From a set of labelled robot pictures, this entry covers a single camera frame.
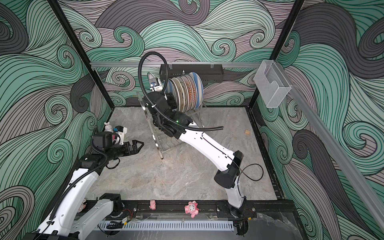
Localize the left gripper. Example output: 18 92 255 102
106 140 144 162

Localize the white plate green red rim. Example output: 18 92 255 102
171 78 182 112

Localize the white plate dark cloud motif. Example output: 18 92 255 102
181 76 190 112

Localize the orange sunburst plate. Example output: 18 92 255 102
188 73 199 109
184 75 195 111

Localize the blue striped plate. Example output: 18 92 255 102
190 72 204 109
165 79 176 97

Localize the cream plate floral drawing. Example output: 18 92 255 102
177 77 186 113

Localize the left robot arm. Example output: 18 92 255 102
23 140 144 240

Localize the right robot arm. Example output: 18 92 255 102
143 92 244 209

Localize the white rabbit figurine pink base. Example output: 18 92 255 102
104 122 114 133

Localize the small pink figurine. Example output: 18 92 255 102
150 200 156 210

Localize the pink pig toy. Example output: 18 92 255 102
184 201 199 218

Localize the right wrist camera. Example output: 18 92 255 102
147 73 164 92

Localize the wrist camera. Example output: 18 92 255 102
92 126 128 151
147 73 164 92

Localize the steel wire dish rack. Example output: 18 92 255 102
136 91 207 159

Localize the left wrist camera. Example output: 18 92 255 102
92 126 128 151

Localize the black wall shelf basket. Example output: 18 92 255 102
159 64 224 83

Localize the aluminium wall rail back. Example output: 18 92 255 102
90 61 261 69

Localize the aluminium wall rail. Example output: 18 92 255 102
90 61 261 69
276 63 384 230

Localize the white slotted cable duct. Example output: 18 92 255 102
95 220 235 232

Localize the clear acrylic wall holder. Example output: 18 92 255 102
254 60 292 109

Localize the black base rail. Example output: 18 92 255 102
107 200 296 220

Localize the aluminium wall rail right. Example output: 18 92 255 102
276 63 384 230

